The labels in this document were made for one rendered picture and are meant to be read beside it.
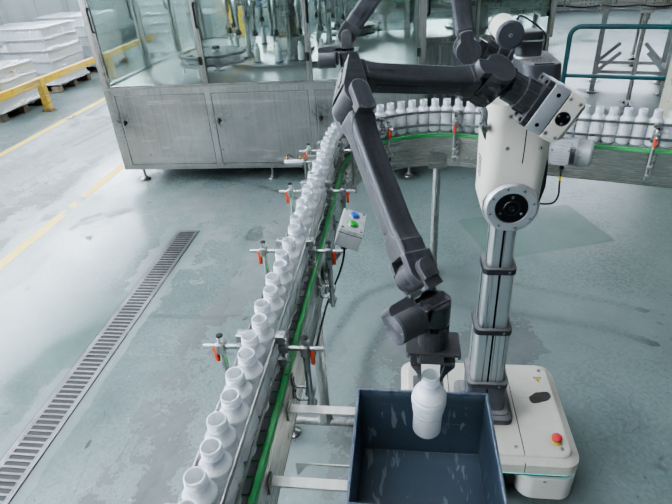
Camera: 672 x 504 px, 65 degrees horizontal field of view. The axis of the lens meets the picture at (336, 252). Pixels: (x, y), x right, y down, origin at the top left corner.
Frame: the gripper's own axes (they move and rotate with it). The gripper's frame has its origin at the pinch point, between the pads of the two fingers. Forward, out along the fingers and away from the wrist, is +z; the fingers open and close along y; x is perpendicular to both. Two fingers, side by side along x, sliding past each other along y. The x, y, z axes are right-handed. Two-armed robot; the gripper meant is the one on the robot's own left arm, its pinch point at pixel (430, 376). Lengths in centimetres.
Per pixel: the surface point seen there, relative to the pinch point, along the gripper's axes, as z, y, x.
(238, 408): -0.1, -36.7, -11.0
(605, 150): 20, 89, 170
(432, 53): 56, 25, 553
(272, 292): -1.6, -37.6, 24.0
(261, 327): -0.7, -37.6, 12.0
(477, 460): 40.4, 14.2, 10.9
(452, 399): 21.0, 6.7, 13.3
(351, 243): 10, -22, 66
